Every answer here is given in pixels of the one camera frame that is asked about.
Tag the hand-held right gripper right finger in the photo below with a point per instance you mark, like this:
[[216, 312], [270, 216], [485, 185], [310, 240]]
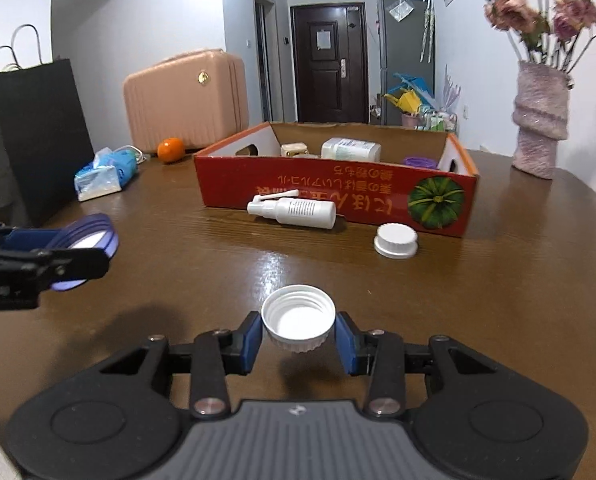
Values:
[[345, 342]]

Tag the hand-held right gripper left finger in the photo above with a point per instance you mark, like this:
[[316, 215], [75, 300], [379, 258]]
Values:
[[250, 342]]

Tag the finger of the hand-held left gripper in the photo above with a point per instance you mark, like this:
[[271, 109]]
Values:
[[52, 267], [35, 239]]

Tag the white ribbed screw cap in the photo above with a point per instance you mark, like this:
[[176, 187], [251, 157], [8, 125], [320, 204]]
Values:
[[298, 317]]

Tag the blue round lid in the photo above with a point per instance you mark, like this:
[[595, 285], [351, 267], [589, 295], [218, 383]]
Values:
[[95, 230]]

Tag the red cardboard box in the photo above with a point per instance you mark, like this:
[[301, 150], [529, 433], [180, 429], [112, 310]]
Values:
[[328, 185]]

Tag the large white labelled bottle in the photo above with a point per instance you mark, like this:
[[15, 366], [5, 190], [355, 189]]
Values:
[[353, 149]]

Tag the purple ribbed bottle cap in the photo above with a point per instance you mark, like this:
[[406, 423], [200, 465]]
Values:
[[420, 161]]

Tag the small cream jar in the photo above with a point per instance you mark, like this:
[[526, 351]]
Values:
[[294, 149]]

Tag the blue tissue pack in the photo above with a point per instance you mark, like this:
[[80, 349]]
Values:
[[102, 180]]

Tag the white flanged cap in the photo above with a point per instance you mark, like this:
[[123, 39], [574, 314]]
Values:
[[395, 241]]

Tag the white spray bottle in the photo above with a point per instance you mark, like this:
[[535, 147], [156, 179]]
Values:
[[303, 212]]

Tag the orange fruit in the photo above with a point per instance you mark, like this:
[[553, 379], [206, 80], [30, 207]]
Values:
[[171, 151]]

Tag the pink suitcase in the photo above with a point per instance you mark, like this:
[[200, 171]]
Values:
[[187, 105]]

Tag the pink small bucket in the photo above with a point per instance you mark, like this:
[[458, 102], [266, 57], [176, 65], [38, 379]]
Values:
[[410, 120]]

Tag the dark brown door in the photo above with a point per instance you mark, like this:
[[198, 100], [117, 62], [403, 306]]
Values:
[[328, 90]]

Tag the blue and yellow plastic toys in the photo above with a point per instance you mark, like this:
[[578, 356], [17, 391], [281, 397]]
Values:
[[408, 95]]

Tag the pink textured vase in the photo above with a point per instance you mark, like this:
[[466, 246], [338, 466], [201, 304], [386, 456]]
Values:
[[540, 120]]

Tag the paper sheet on door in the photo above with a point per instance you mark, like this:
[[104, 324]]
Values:
[[324, 40]]

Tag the grey refrigerator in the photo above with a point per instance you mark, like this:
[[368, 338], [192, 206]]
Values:
[[405, 45]]

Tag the folded hanging umbrella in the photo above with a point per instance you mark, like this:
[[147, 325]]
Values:
[[427, 30]]

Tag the dried pink rose bouquet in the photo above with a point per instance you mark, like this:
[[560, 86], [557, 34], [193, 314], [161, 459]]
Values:
[[518, 12]]

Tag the purple wall decoration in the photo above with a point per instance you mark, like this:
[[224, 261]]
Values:
[[451, 90]]

